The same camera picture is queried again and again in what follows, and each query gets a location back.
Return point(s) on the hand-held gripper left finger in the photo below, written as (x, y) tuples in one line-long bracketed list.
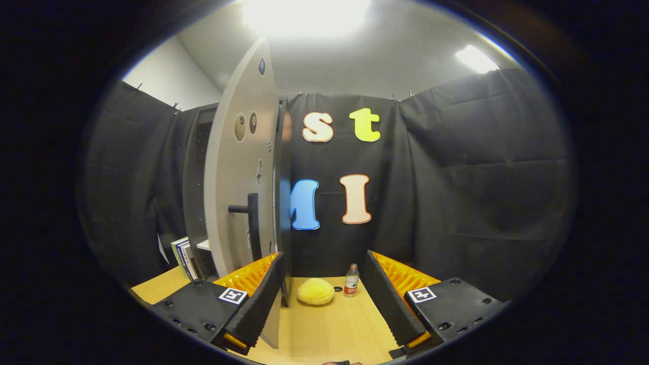
[(259, 299)]

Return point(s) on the yellow plush toy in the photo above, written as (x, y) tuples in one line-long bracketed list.
[(315, 292)]

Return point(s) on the large ceiling light panel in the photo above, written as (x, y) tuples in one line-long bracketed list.
[(304, 15)]

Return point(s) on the clear plastic bottle red label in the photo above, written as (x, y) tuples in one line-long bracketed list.
[(351, 284)]

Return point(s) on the beige shoe cabinet door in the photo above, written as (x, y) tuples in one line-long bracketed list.
[(233, 177)]

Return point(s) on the dark blue spine book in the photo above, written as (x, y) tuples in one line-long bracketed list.
[(183, 258)]

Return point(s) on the black backdrop cloth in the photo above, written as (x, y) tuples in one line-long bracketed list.
[(456, 177)]

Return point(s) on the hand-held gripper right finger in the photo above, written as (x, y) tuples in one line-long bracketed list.
[(388, 299)]

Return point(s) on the dark grey shoe cabinet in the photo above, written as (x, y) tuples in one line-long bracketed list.
[(195, 203)]

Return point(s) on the white spine book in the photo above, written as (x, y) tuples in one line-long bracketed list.
[(189, 258)]

